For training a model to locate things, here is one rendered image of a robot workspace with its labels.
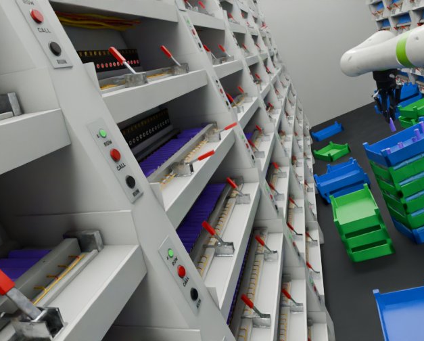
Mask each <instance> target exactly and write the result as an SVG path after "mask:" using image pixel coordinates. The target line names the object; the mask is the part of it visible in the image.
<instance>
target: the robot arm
mask: <svg viewBox="0 0 424 341"><path fill-rule="evenodd" d="M422 67H424V25H422V26H419V27H417V28H414V29H412V30H410V31H407V32H405V33H403V34H401V35H398V36H397V37H396V36H395V35H394V34H393V33H392V32H390V31H386V30H382V31H379V32H376V33H375V34H373V35H372V36H371V37H369V38H368V39H367V40H366V41H364V42H363V43H361V44H360V45H358V46H356V47H354V48H352V49H350V50H348V51H347V52H345V54H343V56H342V58H341V60H340V68H341V71H342V72H343V73H344V74H345V75H347V76H350V77H356V76H360V75H362V74H366V73H368V72H373V79H374V80H375V81H376V85H377V92H376V94H374V95H372V96H371V97H372V98H373V99H374V100H375V103H376V106H377V109H378V110H379V111H380V112H381V113H383V116H384V117H385V121H386V122H387V123H388V124H389V123H390V118H392V120H393V121H396V117H395V113H396V108H397V107H396V106H397V105H400V95H401V89H402V86H403V85H402V84H400V83H396V76H397V74H398V70H397V68H422ZM394 90H395V95H394ZM379 95H380V96H381V102H380V101H379ZM388 96H389V100H390V106H389V110H388V109H387V97H388Z"/></svg>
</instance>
